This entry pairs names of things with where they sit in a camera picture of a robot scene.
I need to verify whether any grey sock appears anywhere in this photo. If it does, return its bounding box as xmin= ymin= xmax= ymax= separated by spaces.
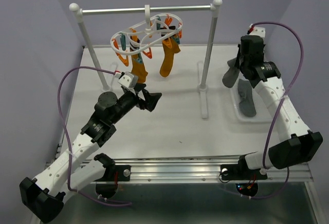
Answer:
xmin=237 ymin=79 xmax=257 ymax=118
xmin=222 ymin=58 xmax=240 ymax=88

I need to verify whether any white clip hanger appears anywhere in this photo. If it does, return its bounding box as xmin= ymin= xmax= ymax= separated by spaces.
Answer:
xmin=110 ymin=5 xmax=183 ymax=56

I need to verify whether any orange clothes peg right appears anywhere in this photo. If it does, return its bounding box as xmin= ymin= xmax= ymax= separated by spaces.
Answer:
xmin=142 ymin=48 xmax=153 ymax=59

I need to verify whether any orange clothes peg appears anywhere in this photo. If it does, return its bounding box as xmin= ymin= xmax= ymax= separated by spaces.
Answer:
xmin=116 ymin=53 xmax=129 ymax=67
xmin=142 ymin=48 xmax=153 ymax=59

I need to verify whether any teal clothes peg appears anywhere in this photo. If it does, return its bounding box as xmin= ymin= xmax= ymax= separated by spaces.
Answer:
xmin=171 ymin=34 xmax=180 ymax=45
xmin=120 ymin=34 xmax=126 ymax=51

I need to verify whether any orange brown sock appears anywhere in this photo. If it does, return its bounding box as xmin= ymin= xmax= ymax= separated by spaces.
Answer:
xmin=130 ymin=35 xmax=148 ymax=83

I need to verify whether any teal clothes peg right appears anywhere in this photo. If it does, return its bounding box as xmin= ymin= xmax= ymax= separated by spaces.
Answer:
xmin=171 ymin=34 xmax=180 ymax=45

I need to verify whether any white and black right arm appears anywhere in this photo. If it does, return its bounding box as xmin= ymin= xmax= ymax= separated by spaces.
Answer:
xmin=221 ymin=35 xmax=323 ymax=181

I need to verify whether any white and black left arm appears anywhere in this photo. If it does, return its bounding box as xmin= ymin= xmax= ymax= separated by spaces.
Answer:
xmin=19 ymin=84 xmax=162 ymax=223

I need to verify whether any white clothes rack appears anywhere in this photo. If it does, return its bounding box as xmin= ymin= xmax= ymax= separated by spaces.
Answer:
xmin=69 ymin=0 xmax=223 ymax=119

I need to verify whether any aluminium mounting rail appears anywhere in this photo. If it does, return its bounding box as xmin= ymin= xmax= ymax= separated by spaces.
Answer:
xmin=29 ymin=156 xmax=323 ymax=224

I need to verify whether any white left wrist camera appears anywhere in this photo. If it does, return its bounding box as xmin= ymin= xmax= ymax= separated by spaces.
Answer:
xmin=114 ymin=71 xmax=138 ymax=91

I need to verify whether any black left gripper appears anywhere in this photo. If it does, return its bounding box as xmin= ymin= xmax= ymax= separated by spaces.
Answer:
xmin=110 ymin=82 xmax=161 ymax=124

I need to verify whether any white plastic basket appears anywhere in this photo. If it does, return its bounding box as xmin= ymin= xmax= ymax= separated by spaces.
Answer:
xmin=231 ymin=73 xmax=285 ymax=123

